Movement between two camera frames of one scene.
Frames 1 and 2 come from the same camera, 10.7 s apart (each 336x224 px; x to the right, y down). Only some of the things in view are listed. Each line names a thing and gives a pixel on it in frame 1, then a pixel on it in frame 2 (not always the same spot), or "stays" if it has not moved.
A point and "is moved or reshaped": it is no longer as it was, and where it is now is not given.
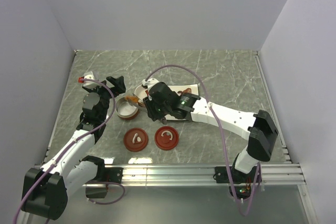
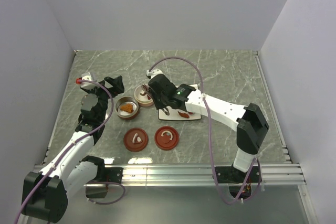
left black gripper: (118, 83) stays
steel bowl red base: (124, 109) stays
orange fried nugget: (133, 99) to (128, 107)
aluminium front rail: (154, 176) stays
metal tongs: (134, 99) is moved or reshaped
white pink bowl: (140, 93) stays
